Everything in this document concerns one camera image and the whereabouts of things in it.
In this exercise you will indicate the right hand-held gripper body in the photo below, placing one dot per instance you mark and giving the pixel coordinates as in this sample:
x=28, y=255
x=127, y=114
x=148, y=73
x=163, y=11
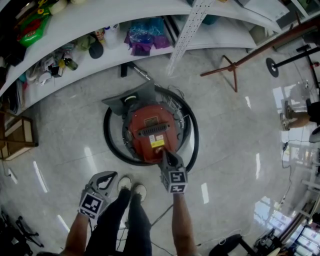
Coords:
x=175, y=180

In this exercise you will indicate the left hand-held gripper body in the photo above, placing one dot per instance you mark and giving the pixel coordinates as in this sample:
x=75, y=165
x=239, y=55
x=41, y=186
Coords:
x=90, y=203

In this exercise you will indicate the red vacuum cleaner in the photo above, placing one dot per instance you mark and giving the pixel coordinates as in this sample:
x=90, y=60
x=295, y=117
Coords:
x=146, y=140

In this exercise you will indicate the person's left forearm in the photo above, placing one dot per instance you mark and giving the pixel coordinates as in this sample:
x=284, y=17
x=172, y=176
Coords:
x=75, y=237

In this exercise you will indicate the person's right forearm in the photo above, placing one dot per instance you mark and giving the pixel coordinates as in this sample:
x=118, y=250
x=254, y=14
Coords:
x=183, y=225

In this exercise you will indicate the grey vacuum floor nozzle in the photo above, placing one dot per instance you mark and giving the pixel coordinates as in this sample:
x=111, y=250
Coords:
x=117, y=103

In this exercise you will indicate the metal vacuum wand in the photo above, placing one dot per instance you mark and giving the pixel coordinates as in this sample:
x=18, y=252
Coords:
x=140, y=71

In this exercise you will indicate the person's left white shoe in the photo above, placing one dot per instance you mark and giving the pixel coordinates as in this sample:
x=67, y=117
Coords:
x=124, y=182

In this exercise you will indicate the person's white shoe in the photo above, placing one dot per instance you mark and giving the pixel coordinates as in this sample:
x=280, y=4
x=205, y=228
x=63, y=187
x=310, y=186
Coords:
x=141, y=191
x=124, y=182

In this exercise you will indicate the person's right white shoe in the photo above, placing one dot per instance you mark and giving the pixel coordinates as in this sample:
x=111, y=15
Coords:
x=141, y=191

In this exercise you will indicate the person's legs in black trousers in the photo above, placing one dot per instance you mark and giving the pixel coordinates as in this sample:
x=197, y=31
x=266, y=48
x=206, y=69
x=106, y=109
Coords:
x=135, y=232

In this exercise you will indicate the black tripod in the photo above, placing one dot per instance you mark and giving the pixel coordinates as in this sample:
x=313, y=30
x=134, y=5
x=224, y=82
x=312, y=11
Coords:
x=22, y=232

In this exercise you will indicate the black round stool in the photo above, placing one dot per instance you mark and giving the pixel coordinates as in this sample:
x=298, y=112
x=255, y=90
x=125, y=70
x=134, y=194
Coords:
x=227, y=243

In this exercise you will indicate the wooden stool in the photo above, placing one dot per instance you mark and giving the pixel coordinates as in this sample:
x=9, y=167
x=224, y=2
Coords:
x=18, y=135

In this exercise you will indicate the dark green bottle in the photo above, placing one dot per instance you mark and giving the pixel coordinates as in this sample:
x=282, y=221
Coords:
x=70, y=63

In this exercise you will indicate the purple and blue bags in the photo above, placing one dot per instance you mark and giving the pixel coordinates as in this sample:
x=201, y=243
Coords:
x=145, y=35

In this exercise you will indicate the black cap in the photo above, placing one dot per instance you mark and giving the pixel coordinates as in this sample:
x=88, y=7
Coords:
x=96, y=50

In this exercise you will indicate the white plastic bottle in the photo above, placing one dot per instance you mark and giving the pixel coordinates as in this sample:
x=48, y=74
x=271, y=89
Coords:
x=111, y=37

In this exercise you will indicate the black stand with round base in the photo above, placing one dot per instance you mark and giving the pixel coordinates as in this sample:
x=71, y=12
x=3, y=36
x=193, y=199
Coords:
x=272, y=67

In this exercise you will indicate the brown coat stand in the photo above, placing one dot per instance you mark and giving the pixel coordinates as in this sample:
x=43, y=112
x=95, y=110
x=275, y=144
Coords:
x=262, y=50

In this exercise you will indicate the white shelf unit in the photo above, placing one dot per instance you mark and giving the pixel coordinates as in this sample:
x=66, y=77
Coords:
x=75, y=27

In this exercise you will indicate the green plastic bag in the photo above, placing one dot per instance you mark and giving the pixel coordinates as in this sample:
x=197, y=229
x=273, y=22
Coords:
x=33, y=28

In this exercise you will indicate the white perforated shelf post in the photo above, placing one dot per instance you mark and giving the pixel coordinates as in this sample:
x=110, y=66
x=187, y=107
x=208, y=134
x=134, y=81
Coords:
x=187, y=32

